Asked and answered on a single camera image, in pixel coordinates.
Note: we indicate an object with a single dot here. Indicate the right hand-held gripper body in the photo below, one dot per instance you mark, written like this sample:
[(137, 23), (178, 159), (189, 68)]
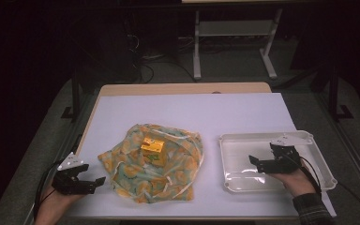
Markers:
[(286, 157)]

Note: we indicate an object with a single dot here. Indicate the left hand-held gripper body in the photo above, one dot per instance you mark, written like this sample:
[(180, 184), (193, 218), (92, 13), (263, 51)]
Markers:
[(65, 184)]

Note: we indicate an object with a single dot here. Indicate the white plastic tray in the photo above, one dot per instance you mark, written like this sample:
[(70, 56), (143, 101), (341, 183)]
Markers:
[(240, 150)]

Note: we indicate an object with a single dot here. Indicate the yellow drink carton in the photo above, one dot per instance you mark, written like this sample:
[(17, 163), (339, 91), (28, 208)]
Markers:
[(152, 146)]

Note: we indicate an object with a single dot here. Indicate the orange floral mesh bag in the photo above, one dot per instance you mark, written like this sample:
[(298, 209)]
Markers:
[(168, 175)]

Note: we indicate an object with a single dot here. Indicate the person's left hand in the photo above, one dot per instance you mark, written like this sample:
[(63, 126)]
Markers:
[(56, 201)]

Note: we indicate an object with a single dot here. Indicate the person's right hand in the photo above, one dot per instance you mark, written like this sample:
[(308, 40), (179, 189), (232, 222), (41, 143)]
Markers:
[(296, 182)]

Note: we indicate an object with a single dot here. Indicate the black metal stand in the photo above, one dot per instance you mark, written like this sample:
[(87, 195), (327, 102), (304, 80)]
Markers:
[(334, 100), (75, 100)]

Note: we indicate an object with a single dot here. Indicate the white table mat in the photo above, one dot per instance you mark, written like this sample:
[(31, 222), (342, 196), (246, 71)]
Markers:
[(184, 109)]

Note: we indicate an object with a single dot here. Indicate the white metal stand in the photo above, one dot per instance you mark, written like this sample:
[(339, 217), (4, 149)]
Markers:
[(197, 47)]

